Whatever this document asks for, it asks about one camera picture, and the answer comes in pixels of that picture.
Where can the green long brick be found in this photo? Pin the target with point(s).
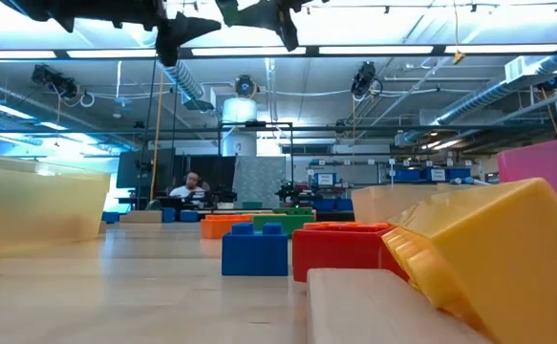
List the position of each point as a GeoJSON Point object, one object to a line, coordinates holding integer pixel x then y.
{"type": "Point", "coordinates": [292, 210]}
{"type": "Point", "coordinates": [283, 223]}

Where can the dark red small brick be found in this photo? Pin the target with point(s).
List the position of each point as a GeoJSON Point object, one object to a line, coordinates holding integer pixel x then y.
{"type": "Point", "coordinates": [335, 251]}

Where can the yellow long brick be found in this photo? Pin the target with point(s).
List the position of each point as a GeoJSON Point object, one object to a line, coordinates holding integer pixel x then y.
{"type": "Point", "coordinates": [507, 258]}

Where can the black monitor panels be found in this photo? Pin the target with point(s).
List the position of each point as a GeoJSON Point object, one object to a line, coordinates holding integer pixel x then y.
{"type": "Point", "coordinates": [220, 172]}

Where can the yellow translucent bin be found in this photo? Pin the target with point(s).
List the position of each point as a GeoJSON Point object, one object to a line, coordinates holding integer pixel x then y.
{"type": "Point", "coordinates": [34, 210]}

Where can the black beam with light strips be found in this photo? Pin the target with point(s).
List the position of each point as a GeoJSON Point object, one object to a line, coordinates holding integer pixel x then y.
{"type": "Point", "coordinates": [373, 50]}

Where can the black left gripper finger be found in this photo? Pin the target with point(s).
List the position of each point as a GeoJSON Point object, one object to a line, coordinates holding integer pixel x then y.
{"type": "Point", "coordinates": [177, 33]}

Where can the blue storage bins shelf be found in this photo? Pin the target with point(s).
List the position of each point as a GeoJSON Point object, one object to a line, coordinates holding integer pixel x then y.
{"type": "Point", "coordinates": [407, 175]}

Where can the wooden block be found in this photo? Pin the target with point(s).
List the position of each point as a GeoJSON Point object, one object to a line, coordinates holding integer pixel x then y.
{"type": "Point", "coordinates": [139, 217]}
{"type": "Point", "coordinates": [364, 310]}

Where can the silver spiral duct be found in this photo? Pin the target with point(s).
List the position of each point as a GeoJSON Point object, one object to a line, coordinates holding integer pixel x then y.
{"type": "Point", "coordinates": [187, 83]}
{"type": "Point", "coordinates": [488, 93]}

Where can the orange translucent bin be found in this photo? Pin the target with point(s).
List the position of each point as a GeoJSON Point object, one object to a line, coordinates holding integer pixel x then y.
{"type": "Point", "coordinates": [378, 203]}

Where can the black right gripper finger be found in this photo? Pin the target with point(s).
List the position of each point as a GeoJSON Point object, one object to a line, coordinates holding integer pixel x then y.
{"type": "Point", "coordinates": [263, 9]}

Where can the blue small brick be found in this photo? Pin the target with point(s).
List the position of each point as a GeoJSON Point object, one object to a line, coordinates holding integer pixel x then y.
{"type": "Point", "coordinates": [189, 216]}
{"type": "Point", "coordinates": [169, 215]}
{"type": "Point", "coordinates": [111, 218]}
{"type": "Point", "coordinates": [254, 253]}

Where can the blue background crates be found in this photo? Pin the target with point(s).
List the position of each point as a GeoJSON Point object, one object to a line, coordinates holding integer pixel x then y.
{"type": "Point", "coordinates": [330, 204]}

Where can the person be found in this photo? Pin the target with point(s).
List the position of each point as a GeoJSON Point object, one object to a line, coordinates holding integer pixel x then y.
{"type": "Point", "coordinates": [189, 190]}

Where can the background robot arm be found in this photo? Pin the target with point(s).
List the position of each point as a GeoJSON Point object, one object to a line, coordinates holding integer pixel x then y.
{"type": "Point", "coordinates": [292, 192]}

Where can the black ceiling-hung device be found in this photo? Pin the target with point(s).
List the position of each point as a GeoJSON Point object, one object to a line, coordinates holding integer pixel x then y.
{"type": "Point", "coordinates": [244, 87]}
{"type": "Point", "coordinates": [365, 76]}
{"type": "Point", "coordinates": [51, 79]}
{"type": "Point", "coordinates": [548, 85]}

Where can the grey panel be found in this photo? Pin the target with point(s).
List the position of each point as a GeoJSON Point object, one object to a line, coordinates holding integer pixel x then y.
{"type": "Point", "coordinates": [259, 177]}

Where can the white cylindrical tank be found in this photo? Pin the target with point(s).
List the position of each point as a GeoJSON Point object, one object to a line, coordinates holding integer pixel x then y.
{"type": "Point", "coordinates": [239, 114]}

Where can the orange long brick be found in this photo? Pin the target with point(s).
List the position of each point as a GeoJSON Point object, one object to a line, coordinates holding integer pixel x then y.
{"type": "Point", "coordinates": [223, 227]}
{"type": "Point", "coordinates": [340, 224]}

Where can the pink translucent bin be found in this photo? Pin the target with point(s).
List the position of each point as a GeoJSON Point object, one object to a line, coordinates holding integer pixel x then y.
{"type": "Point", "coordinates": [545, 162]}

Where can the white air vent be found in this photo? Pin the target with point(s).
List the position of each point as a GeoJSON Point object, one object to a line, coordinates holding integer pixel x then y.
{"type": "Point", "coordinates": [536, 69]}

